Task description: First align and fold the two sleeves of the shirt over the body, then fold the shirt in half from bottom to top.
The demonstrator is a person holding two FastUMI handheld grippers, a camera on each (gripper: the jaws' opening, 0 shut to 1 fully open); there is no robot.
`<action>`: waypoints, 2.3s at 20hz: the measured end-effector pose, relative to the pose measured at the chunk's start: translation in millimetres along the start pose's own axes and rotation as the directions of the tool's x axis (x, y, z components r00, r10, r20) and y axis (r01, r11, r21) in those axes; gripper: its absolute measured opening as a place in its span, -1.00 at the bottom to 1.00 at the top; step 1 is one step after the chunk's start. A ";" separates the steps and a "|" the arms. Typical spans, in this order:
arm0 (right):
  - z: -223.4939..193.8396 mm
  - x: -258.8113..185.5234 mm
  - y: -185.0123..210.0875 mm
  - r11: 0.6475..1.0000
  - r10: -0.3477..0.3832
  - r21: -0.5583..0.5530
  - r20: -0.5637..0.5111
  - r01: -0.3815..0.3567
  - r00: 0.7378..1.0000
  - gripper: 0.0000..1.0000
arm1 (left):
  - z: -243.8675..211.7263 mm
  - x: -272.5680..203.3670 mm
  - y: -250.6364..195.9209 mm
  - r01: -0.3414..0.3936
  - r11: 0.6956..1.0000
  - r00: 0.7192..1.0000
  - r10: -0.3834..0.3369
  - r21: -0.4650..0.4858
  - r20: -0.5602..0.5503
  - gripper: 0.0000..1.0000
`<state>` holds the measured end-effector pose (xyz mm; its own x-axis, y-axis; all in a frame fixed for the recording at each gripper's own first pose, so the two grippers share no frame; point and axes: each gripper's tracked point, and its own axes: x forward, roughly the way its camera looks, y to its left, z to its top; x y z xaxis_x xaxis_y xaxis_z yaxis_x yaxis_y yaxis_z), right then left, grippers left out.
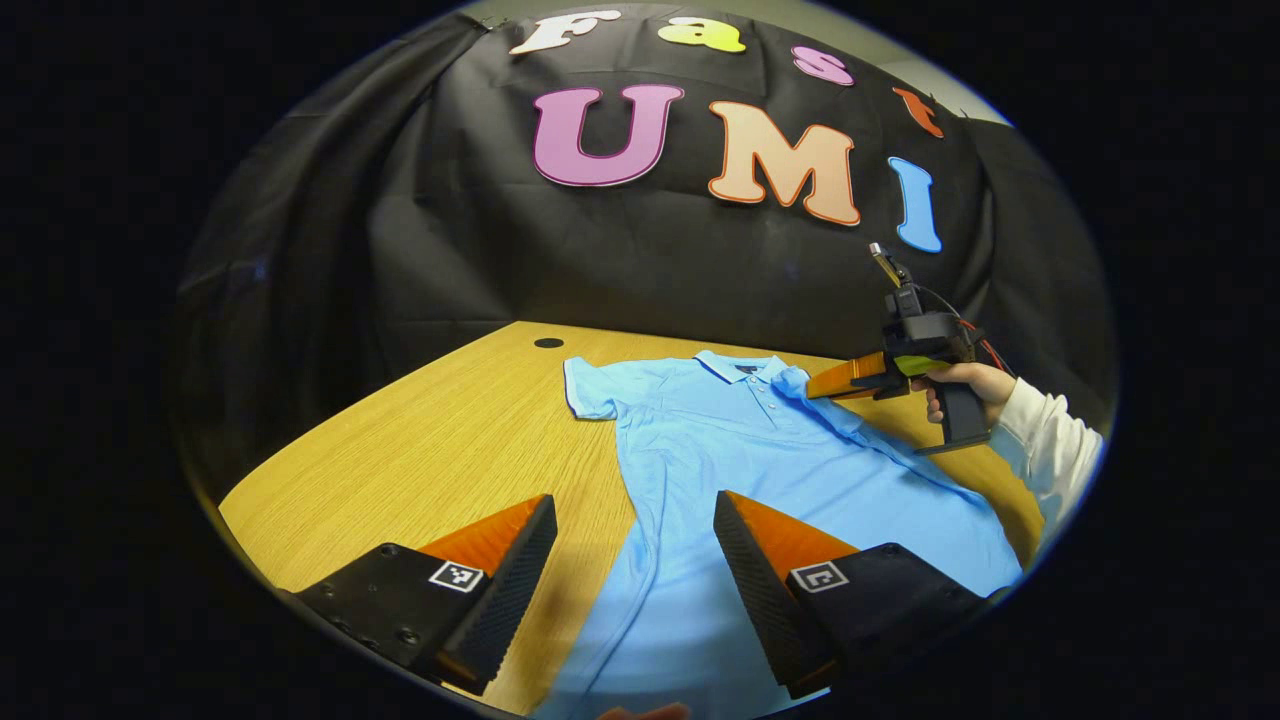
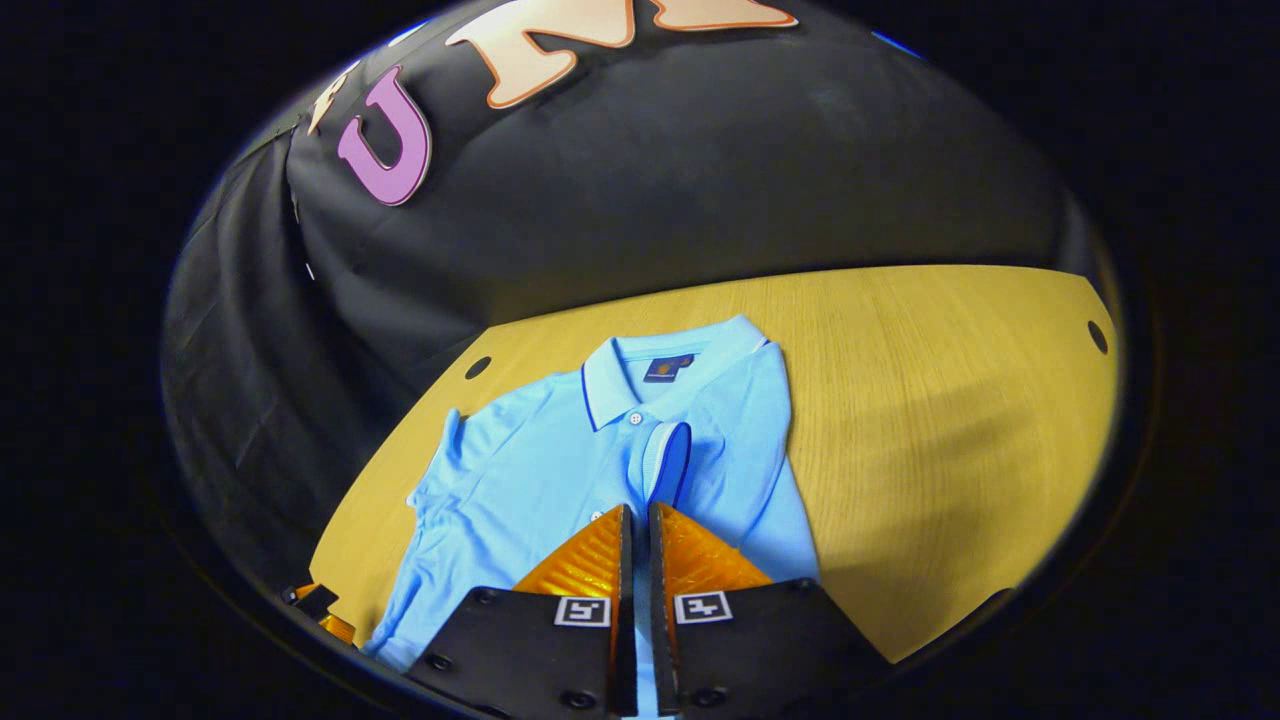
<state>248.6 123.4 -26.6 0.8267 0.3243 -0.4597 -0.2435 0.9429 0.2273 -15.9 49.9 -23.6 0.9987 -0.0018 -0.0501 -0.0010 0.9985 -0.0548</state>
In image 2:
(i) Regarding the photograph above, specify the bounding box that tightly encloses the black backdrop cloth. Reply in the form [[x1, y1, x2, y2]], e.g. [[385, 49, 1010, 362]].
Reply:
[[160, 0, 1113, 606]]

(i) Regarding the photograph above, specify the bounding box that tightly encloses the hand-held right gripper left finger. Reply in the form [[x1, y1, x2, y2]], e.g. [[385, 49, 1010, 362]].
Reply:
[[405, 503, 639, 719]]

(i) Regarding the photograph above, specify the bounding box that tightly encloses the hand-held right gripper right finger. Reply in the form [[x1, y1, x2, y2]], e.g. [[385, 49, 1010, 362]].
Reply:
[[648, 500, 893, 719]]

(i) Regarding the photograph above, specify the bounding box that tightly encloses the light blue polo T-shirt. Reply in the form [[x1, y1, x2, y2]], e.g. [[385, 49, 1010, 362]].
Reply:
[[362, 314, 824, 719]]

